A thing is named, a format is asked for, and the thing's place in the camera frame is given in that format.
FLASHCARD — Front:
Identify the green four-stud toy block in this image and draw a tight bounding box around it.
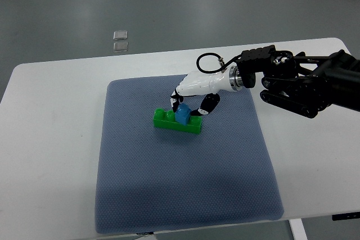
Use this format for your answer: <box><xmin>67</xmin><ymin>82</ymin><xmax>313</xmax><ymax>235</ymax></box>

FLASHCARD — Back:
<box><xmin>153</xmin><ymin>108</ymin><xmax>202</xmax><ymax>134</ymax></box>

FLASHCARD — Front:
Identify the white table leg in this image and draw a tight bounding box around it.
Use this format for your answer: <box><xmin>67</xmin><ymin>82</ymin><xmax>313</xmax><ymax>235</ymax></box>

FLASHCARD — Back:
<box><xmin>289</xmin><ymin>219</ymin><xmax>308</xmax><ymax>240</ymax></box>

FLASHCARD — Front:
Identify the black table control panel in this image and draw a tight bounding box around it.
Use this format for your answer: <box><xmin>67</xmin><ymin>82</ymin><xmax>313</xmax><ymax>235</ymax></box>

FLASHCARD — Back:
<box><xmin>332</xmin><ymin>212</ymin><xmax>360</xmax><ymax>221</ymax></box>

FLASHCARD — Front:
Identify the blue toy block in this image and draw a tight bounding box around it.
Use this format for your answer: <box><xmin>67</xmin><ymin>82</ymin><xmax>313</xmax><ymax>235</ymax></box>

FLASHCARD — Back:
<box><xmin>175</xmin><ymin>103</ymin><xmax>191</xmax><ymax>125</ymax></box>

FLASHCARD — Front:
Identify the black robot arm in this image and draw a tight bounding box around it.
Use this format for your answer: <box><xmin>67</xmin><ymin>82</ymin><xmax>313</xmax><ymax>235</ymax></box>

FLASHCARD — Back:
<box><xmin>231</xmin><ymin>45</ymin><xmax>359</xmax><ymax>119</ymax></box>

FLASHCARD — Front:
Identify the grey-blue textured mat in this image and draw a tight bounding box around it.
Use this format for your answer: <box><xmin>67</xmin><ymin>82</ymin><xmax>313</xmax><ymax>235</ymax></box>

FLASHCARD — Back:
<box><xmin>95</xmin><ymin>75</ymin><xmax>284</xmax><ymax>234</ymax></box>

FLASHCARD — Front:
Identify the upper metal floor plate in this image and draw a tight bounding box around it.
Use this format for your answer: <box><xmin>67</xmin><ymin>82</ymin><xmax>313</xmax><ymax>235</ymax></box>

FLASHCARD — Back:
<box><xmin>113</xmin><ymin>30</ymin><xmax>128</xmax><ymax>40</ymax></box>

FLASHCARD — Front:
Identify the black cable loop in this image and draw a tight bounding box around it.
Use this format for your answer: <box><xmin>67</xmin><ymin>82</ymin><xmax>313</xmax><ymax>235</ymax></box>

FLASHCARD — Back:
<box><xmin>196</xmin><ymin>52</ymin><xmax>240</xmax><ymax>74</ymax></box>

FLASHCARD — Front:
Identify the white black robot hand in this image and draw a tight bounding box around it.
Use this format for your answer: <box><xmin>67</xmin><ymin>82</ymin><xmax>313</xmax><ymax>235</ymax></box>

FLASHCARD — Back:
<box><xmin>170</xmin><ymin>68</ymin><xmax>242</xmax><ymax>116</ymax></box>

